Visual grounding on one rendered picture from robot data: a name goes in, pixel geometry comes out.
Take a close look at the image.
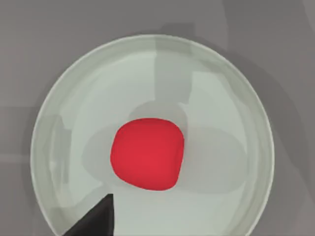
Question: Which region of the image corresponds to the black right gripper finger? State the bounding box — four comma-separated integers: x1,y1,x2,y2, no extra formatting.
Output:
61,193,115,236

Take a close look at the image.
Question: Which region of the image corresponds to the red rounded block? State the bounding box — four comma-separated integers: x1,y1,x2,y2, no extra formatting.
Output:
110,118,185,192

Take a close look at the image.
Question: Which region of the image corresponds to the pale green round plate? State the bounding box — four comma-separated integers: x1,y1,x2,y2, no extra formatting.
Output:
30,34,275,236

